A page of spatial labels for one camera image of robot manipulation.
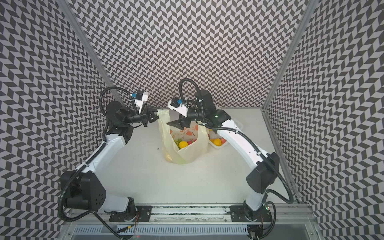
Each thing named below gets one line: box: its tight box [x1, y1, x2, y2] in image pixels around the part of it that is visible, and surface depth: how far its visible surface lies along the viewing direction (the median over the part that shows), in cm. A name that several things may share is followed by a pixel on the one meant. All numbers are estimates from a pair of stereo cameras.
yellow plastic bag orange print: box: [157, 109, 210, 164], surface depth 70 cm
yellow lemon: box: [179, 141, 189, 149], surface depth 87 cm
